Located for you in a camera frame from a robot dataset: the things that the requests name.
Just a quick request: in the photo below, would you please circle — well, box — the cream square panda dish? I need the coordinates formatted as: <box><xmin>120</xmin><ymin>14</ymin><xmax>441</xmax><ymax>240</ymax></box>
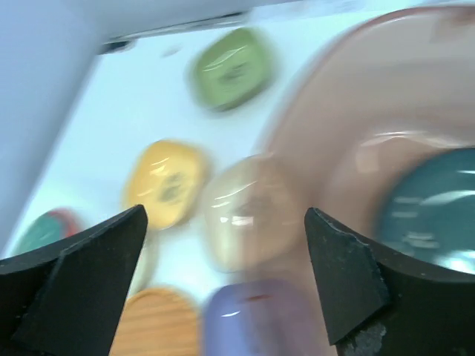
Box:
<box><xmin>201</xmin><ymin>155</ymin><xmax>307</xmax><ymax>272</ymax></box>

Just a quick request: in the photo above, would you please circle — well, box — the pink translucent plastic bin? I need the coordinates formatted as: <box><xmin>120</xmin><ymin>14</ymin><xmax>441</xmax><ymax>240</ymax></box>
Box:
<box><xmin>237</xmin><ymin>6</ymin><xmax>475</xmax><ymax>283</ymax></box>

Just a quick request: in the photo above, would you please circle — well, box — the green square panda dish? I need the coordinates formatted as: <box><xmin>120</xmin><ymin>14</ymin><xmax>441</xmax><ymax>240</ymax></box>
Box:
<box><xmin>189</xmin><ymin>27</ymin><xmax>277</xmax><ymax>111</ymax></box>

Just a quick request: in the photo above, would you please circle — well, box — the purple square panda dish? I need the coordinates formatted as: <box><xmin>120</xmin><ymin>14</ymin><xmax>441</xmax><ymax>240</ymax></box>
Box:
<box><xmin>202</xmin><ymin>279</ymin><xmax>336</xmax><ymax>356</ymax></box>

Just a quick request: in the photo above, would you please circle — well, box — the red floral round plate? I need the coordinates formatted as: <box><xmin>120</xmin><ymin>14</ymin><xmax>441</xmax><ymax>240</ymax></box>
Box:
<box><xmin>11</xmin><ymin>208</ymin><xmax>83</xmax><ymax>256</ymax></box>

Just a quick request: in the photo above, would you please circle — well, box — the teal round ceramic plate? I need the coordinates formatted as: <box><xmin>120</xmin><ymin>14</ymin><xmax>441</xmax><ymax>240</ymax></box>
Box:
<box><xmin>373</xmin><ymin>148</ymin><xmax>474</xmax><ymax>274</ymax></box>

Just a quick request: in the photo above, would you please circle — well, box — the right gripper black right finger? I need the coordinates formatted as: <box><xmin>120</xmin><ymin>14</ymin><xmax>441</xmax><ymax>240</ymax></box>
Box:
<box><xmin>304</xmin><ymin>208</ymin><xmax>474</xmax><ymax>356</ymax></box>

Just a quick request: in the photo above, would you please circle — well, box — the woven bamboo round tray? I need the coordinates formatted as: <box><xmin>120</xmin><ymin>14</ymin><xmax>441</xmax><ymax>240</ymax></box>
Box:
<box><xmin>109</xmin><ymin>287</ymin><xmax>201</xmax><ymax>356</ymax></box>

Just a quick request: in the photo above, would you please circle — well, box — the yellow square panda dish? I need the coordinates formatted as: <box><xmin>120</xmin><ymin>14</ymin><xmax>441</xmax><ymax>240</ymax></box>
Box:
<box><xmin>122</xmin><ymin>139</ymin><xmax>209</xmax><ymax>230</ymax></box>

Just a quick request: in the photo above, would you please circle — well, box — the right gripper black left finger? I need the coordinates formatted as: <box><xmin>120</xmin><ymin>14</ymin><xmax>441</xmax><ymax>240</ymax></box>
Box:
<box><xmin>1</xmin><ymin>205</ymin><xmax>148</xmax><ymax>356</ymax></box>

